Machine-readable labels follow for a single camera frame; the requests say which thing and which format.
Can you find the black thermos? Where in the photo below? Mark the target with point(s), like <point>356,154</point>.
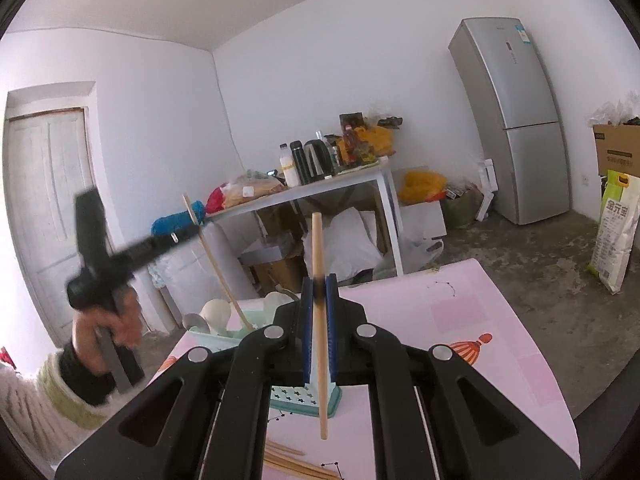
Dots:
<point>300,162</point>

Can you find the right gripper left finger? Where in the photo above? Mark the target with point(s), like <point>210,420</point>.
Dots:
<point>205,417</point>

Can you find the white door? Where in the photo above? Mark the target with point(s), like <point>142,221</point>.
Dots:
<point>46,164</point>

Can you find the white pillow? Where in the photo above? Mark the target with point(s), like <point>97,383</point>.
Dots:
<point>350,243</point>

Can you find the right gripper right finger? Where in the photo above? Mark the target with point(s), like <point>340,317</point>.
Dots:
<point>434,416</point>

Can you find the grey refrigerator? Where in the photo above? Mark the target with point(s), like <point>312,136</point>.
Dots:
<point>516,117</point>

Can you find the metal ladle spoon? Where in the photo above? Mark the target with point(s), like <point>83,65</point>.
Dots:
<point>195,323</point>

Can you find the white side table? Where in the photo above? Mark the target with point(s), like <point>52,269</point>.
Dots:
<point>379,174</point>

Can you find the cardboard box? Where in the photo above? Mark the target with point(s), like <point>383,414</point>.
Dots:
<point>618,148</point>

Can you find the snack packages pile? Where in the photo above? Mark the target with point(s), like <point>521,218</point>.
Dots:
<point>363,140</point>

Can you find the grey wrapped mattress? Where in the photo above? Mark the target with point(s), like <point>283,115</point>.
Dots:
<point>191,279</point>

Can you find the rice bag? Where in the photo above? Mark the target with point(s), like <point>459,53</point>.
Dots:
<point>617,228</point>

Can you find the pink balloon tablecloth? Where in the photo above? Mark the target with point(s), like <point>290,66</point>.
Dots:
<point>432,415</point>

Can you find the mint green utensil caddy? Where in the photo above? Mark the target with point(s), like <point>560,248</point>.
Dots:
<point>290,367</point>

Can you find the blue plastic bag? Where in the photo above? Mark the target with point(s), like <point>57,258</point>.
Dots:
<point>173,222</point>

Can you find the white plastic bottle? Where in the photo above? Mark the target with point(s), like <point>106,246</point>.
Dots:
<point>288,167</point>

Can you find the red plastic bag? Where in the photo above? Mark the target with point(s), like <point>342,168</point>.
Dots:
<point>215,201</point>

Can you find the black electric kettle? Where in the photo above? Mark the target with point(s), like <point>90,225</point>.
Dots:
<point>319,160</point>

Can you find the beige plastic ladle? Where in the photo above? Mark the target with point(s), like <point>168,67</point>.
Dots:
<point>217,313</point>

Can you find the yellow plastic bag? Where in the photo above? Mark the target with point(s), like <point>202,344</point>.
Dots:
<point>421,186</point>

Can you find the wooden chopstick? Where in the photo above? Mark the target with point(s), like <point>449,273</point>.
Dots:
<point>320,324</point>
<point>210,256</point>
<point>280,448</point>
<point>297,468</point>

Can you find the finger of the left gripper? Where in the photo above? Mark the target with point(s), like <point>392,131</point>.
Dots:
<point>145,251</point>

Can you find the white rice paddle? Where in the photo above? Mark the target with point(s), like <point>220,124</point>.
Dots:
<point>274,300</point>

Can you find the bag of bread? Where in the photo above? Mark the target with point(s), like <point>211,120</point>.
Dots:
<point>248,187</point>

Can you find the person left hand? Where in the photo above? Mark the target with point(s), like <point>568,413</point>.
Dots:
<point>125,327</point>

